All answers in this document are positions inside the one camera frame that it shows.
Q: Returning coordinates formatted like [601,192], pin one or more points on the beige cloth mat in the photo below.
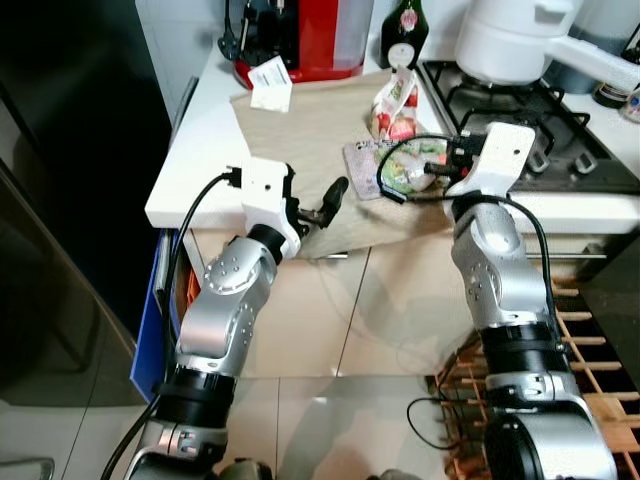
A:
[310,140]

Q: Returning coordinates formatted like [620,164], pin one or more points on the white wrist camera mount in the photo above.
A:
[262,190]
[500,155]

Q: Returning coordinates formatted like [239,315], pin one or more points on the small clear printed bottle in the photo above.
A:
[634,105]

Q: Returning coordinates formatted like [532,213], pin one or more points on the red kitchen appliance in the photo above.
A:
[320,40]

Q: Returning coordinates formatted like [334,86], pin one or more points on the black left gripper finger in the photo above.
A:
[335,200]

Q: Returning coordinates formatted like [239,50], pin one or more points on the black round lid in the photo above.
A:
[610,95]

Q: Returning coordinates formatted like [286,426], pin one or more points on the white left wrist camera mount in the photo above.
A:
[262,190]

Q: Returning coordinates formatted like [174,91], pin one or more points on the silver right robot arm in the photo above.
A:
[495,270]

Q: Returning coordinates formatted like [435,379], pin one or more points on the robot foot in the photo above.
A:
[392,475]
[247,470]

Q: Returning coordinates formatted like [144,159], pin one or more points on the wooden wine rack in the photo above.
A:
[600,400]

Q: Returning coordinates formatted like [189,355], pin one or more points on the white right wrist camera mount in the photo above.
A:
[500,155]

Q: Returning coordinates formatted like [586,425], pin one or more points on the clear printed food bag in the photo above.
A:
[405,170]

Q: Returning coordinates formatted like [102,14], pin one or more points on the red white strawberry pouch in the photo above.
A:
[395,110]

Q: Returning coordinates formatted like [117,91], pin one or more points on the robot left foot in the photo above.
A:
[247,470]

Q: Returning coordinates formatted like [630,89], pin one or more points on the dark green bottle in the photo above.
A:
[404,40]

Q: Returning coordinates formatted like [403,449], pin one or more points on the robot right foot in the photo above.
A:
[392,475]

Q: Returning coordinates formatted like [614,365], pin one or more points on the white paper card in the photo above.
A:
[270,88]

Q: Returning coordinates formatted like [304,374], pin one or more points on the black gas hob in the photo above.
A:
[560,140]

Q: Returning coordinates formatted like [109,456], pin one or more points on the black glossy cabinet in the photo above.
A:
[70,150]

